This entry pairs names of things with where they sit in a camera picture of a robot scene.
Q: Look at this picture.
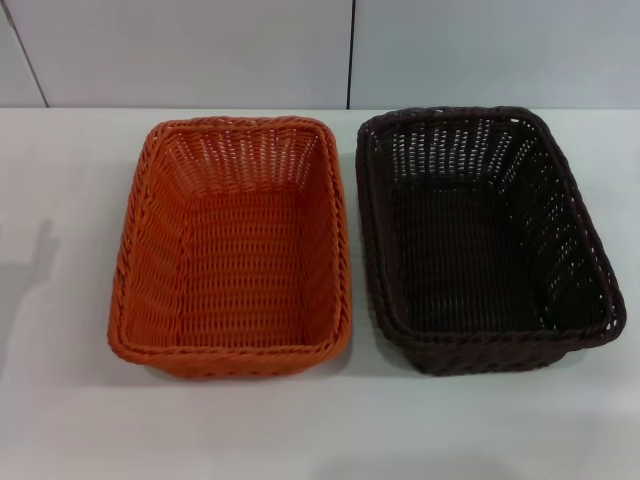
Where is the orange woven plastic basket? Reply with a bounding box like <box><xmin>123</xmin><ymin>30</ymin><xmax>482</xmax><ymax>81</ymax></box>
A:
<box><xmin>107</xmin><ymin>115</ymin><xmax>351</xmax><ymax>382</ymax></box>

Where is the dark brown woven basket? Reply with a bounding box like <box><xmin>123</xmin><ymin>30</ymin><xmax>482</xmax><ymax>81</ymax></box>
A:
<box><xmin>356</xmin><ymin>104</ymin><xmax>628</xmax><ymax>376</ymax></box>

